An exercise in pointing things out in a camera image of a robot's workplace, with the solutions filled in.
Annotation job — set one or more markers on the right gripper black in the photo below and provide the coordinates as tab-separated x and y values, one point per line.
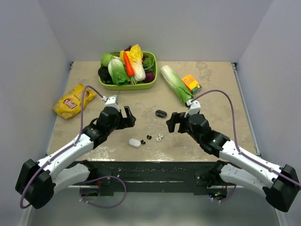
176	117

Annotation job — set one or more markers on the orange juice carton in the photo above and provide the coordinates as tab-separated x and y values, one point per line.
192	84

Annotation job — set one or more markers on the black earbud charging case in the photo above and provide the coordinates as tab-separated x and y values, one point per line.
160	113

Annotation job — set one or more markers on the green plastic basket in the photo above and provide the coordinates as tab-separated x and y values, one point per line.
140	85

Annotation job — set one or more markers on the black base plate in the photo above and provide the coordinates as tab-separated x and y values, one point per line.
198	178

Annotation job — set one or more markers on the round green vegetable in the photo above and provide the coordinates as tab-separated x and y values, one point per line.
106	58

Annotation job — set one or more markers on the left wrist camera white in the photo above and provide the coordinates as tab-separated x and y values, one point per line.
111	101

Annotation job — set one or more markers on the green white bok choy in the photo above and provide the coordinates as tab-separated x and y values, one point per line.
118	73

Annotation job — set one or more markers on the purple onion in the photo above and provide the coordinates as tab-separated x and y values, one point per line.
149	77

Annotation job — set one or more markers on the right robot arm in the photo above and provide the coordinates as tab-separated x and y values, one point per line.
279	185

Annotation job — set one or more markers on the dark leafy vegetable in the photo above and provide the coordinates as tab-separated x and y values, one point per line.
105	76

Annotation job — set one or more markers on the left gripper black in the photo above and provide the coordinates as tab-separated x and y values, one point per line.
130	121

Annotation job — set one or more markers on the white earbud charging case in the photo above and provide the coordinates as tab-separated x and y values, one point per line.
134	143

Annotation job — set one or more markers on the yellow Lays chips bag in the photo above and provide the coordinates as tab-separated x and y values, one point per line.
70	104

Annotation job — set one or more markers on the napa cabbage on table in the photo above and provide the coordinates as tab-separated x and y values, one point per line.
176	84

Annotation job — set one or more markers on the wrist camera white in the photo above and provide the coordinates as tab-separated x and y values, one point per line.
111	101
193	107

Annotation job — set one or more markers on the yellow white cabbage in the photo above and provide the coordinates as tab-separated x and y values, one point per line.
135	56

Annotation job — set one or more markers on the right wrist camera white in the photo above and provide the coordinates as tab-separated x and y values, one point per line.
193	107

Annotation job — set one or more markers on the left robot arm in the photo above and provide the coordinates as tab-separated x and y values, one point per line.
38	181

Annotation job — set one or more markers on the orange toy carrot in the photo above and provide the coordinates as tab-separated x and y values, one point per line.
129	70

